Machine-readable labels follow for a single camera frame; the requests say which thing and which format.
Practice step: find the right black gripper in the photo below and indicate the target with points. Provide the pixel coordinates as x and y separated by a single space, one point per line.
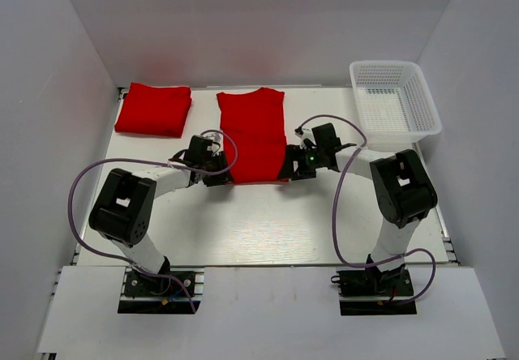
294 153

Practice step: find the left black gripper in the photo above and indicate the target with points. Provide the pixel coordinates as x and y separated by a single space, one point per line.
224 176

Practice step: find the red t-shirt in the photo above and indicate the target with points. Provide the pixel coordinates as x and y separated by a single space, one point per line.
154 111
255 125

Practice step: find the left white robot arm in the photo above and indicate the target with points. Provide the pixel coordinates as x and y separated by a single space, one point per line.
123 209

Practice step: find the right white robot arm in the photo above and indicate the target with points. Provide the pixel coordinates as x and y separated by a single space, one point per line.
403 191

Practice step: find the folded red t-shirt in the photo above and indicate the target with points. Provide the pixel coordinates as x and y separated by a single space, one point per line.
154 111

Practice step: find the white plastic basket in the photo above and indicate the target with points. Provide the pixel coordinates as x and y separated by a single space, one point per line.
393 101

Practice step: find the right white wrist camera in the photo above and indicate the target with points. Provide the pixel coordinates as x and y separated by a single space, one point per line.
307 139

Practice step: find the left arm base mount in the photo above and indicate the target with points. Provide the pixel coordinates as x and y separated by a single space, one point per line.
145 295

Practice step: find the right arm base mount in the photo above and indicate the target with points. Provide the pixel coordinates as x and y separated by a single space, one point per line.
366 293

